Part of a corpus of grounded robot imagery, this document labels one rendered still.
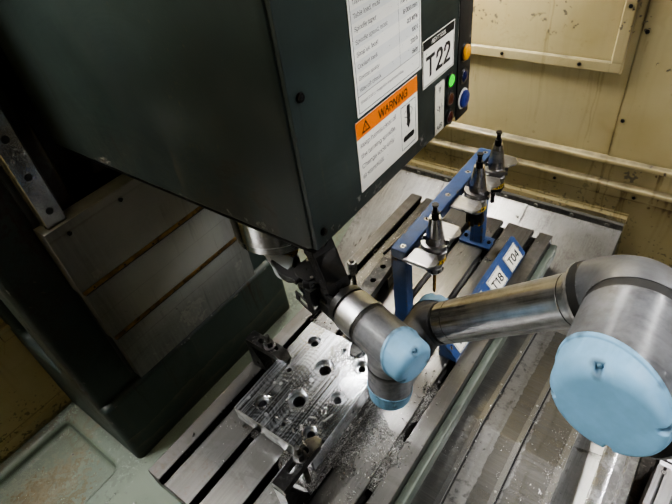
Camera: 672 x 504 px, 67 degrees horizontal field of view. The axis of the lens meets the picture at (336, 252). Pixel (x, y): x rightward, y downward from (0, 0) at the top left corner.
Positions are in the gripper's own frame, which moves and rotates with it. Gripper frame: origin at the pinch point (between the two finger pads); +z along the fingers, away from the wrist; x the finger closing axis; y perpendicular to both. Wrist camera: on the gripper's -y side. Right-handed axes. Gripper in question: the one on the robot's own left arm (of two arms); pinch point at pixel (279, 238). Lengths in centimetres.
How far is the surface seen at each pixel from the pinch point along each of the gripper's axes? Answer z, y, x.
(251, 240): -4.2, -7.0, -7.2
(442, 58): -13.8, -29.4, 26.2
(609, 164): -12, 31, 106
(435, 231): -10.0, 12.3, 32.3
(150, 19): -3.7, -43.8, -11.9
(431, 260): -12.3, 17.2, 28.8
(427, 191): 41, 59, 86
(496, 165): -2, 15, 64
